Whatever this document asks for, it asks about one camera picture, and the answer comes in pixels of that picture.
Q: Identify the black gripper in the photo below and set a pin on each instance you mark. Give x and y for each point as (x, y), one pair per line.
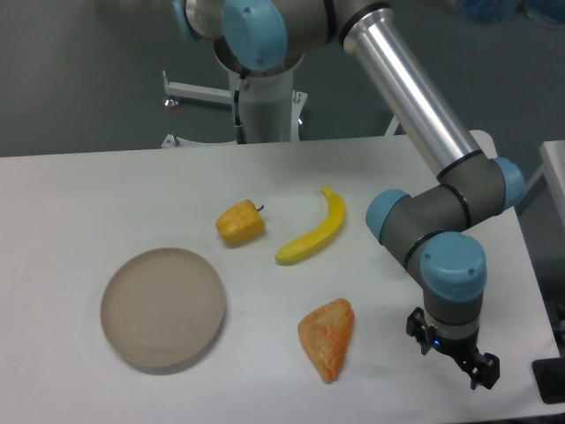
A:
(458, 342)

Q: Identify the yellow bell pepper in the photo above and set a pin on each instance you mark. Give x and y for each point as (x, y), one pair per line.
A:
(239, 223)

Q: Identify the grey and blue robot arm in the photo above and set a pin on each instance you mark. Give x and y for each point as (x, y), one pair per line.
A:
(259, 41)

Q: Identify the black device at table edge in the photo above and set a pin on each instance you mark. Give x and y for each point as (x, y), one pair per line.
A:
(549, 377)

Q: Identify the orange croissant pastry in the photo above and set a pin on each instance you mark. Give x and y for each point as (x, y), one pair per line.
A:
(325, 336)

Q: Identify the yellow banana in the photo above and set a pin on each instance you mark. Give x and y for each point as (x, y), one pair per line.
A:
(318, 238)

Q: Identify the white side table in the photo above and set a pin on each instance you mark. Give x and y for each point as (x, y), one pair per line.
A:
(550, 175)

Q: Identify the beige round plate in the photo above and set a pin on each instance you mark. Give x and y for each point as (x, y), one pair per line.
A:
(162, 310)

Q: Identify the blue bag in background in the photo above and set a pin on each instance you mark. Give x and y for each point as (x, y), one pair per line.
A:
(546, 12)

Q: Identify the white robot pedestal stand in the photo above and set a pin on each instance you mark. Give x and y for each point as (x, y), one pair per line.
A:
(265, 106)

